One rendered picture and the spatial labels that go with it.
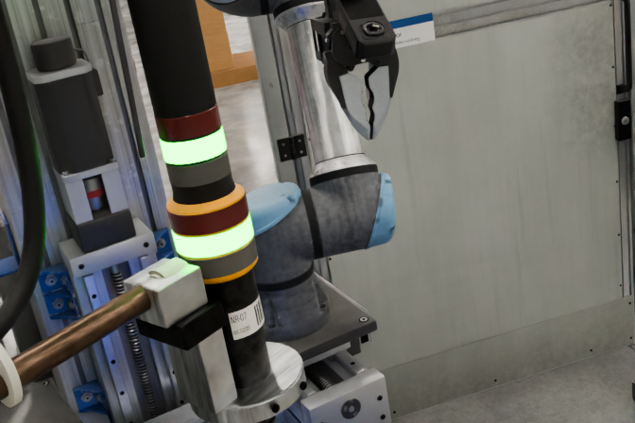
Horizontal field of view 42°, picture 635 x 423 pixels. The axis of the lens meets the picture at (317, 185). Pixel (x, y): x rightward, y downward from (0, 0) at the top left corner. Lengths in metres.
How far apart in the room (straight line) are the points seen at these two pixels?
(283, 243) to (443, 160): 1.29
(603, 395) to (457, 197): 0.84
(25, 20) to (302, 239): 0.53
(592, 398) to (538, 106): 0.99
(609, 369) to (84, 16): 2.27
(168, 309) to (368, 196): 0.91
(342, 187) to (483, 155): 1.32
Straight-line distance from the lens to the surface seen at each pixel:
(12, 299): 0.39
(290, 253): 1.31
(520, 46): 2.56
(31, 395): 0.60
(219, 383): 0.47
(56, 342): 0.41
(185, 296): 0.43
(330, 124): 1.34
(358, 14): 0.93
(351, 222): 1.31
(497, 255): 2.73
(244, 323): 0.47
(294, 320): 1.35
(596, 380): 3.02
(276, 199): 1.30
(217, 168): 0.43
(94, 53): 1.34
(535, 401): 2.92
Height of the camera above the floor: 1.73
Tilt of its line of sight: 20 degrees down
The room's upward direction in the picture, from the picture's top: 10 degrees counter-clockwise
